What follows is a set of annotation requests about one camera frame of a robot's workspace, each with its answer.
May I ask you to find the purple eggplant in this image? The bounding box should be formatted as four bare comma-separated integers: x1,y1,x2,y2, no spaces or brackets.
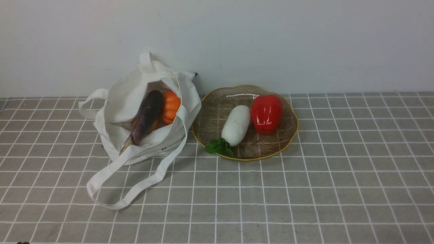
119,90,164,155

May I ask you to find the white cloth tote bag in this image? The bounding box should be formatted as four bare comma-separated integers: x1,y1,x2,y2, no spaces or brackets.
79,52,201,210

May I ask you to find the woven bamboo basket tray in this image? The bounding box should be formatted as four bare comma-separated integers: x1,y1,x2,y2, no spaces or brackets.
192,85,299,162

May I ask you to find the white radish with leaves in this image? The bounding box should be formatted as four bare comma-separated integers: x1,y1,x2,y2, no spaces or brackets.
205,105,251,158

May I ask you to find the small orange pumpkin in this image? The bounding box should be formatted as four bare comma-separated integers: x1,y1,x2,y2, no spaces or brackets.
161,91,181,125

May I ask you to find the red bell pepper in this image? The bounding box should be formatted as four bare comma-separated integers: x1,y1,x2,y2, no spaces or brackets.
251,94,283,135

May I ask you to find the orange onion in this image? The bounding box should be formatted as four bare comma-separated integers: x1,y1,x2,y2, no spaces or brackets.
131,116,160,134

